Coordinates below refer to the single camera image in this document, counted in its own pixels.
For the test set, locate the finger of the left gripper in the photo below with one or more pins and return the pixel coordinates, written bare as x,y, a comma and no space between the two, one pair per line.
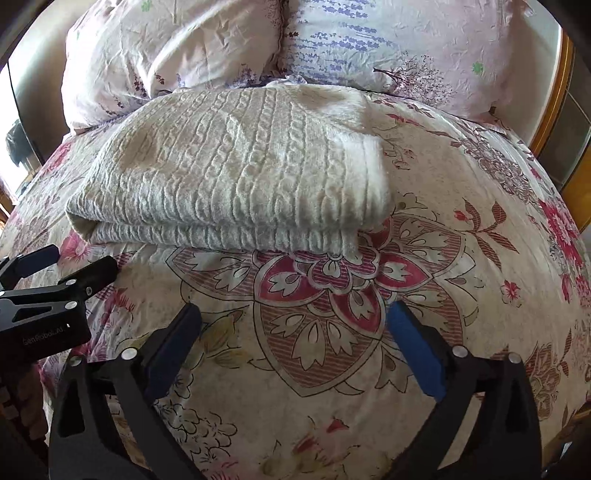
12,270
94,277

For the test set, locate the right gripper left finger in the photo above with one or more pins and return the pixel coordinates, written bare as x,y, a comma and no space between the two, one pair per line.
84,441

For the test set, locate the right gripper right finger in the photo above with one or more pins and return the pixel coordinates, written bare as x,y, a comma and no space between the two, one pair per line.
505,442

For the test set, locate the cream cable-knit sweater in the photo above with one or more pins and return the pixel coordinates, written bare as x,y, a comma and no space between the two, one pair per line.
279,168

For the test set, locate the floral quilted bedspread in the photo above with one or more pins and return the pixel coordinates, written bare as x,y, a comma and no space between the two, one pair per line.
295,375

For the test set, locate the left floral pink pillow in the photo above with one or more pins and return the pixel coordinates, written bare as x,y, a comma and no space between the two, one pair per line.
122,54

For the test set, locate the wooden bed headboard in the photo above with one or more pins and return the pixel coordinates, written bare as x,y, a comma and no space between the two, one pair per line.
548,102

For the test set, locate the right lavender print pillow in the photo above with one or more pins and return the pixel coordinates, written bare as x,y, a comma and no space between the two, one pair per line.
451,55

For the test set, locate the dark window frame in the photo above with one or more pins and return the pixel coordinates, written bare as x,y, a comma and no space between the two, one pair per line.
20,161

